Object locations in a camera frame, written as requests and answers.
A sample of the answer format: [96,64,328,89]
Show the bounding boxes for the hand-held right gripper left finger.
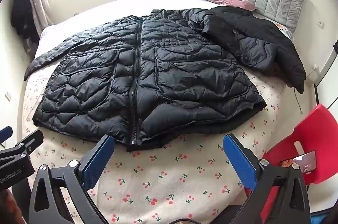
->
[28,135,116,224]

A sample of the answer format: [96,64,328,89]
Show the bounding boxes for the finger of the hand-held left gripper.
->
[0,130,44,159]
[0,126,14,146]

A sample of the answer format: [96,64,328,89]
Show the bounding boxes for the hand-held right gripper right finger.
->
[223,133,311,224]

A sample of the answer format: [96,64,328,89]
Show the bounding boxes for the black puffer jacket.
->
[24,8,278,153]

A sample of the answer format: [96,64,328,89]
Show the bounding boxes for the dark hanging clothes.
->
[11,0,40,42]

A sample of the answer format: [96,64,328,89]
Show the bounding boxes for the phone on chair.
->
[280,150,317,174]

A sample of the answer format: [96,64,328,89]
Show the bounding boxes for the cherry print blanket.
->
[22,65,317,224]

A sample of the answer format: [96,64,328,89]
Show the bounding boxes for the red plastic chair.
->
[244,104,338,216]

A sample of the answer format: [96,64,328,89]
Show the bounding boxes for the white bedside furniture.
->
[314,41,338,87]

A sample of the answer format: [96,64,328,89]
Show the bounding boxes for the black quilted coat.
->
[206,6,307,94]

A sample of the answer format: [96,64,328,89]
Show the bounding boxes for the small floral cloth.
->
[276,23,293,39]

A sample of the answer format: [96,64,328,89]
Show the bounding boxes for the large bed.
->
[22,0,320,224]

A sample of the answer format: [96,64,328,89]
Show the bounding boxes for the thin dark cable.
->
[293,84,303,115]

